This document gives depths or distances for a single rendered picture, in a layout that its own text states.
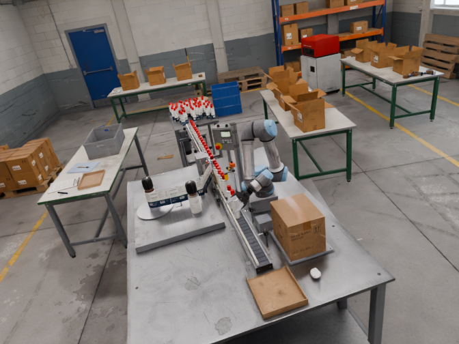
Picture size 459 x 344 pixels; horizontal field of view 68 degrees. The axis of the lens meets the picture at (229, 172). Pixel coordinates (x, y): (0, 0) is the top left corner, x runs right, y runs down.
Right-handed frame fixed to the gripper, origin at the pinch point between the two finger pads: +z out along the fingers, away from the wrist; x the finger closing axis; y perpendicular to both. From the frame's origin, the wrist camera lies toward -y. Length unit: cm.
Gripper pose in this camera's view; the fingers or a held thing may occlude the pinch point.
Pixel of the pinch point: (230, 207)
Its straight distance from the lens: 220.4
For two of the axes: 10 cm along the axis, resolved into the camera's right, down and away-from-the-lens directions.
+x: -6.6, -7.5, 0.4
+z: -7.5, 6.5, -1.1
